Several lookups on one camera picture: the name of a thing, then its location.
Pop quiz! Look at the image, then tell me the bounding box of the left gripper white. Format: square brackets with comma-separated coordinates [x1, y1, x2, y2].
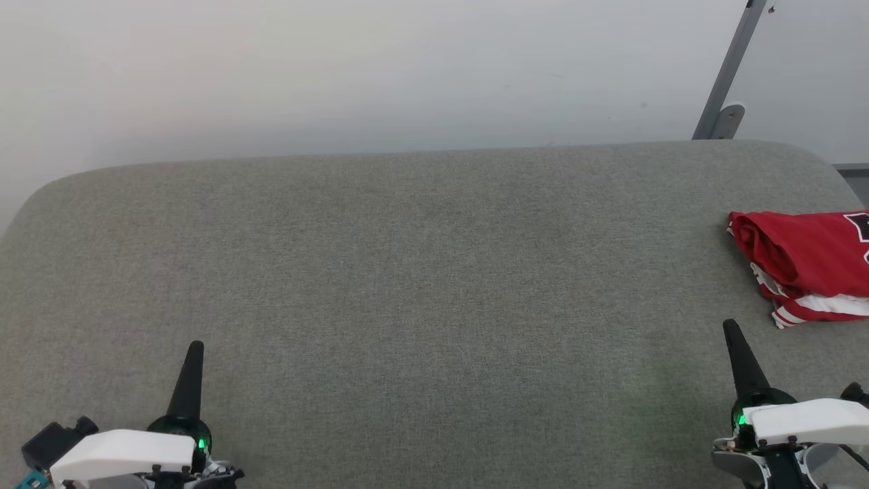
[50, 340, 243, 489]

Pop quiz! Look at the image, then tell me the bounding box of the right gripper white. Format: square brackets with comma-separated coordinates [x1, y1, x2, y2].
[711, 319, 869, 489]

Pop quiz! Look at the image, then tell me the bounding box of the red and white garment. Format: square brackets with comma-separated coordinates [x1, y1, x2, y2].
[727, 210, 869, 330]

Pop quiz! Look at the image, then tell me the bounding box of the dark baseboard strip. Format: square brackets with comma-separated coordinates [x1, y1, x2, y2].
[833, 163, 869, 206]

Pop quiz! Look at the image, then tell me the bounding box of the grey metal pole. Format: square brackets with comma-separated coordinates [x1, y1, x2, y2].
[691, 0, 769, 141]

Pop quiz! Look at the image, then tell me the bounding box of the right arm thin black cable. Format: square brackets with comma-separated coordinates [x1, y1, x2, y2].
[838, 444, 869, 474]

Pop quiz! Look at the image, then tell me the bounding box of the grey pole foot bracket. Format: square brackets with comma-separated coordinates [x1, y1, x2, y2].
[709, 103, 746, 141]

